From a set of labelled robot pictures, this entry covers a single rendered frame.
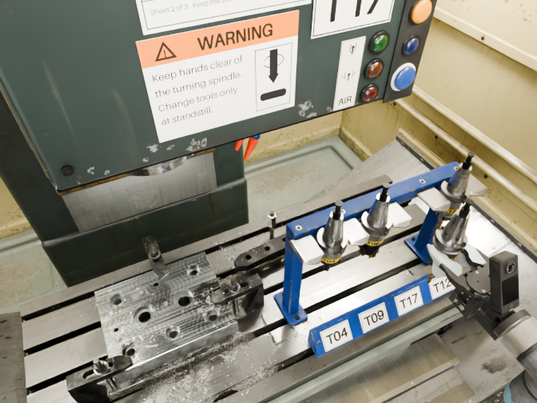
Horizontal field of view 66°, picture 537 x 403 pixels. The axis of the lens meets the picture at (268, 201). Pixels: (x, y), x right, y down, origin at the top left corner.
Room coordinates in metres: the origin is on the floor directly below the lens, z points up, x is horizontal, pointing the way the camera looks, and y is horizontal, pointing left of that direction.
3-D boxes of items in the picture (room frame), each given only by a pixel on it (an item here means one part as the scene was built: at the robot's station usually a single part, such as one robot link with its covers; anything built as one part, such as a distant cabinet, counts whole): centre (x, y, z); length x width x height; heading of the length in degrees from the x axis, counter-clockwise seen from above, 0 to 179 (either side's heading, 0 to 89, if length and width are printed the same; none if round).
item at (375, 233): (0.59, -0.23, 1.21); 0.06 x 0.06 x 0.03
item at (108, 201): (0.93, 0.38, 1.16); 0.48 x 0.05 x 0.51; 116
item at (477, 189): (0.70, -0.48, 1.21); 0.07 x 0.05 x 0.01; 26
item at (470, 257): (0.53, -0.42, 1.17); 0.09 x 0.03 x 0.06; 12
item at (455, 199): (0.68, -0.43, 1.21); 0.06 x 0.06 x 0.03
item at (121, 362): (0.35, 0.36, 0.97); 0.13 x 0.03 x 0.15; 116
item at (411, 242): (0.75, -0.45, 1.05); 0.10 x 0.05 x 0.30; 26
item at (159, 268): (0.66, 0.30, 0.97); 0.13 x 0.03 x 0.15; 26
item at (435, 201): (0.66, -0.38, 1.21); 0.07 x 0.05 x 0.01; 26
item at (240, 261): (0.73, -0.02, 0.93); 0.26 x 0.05 x 0.06; 121
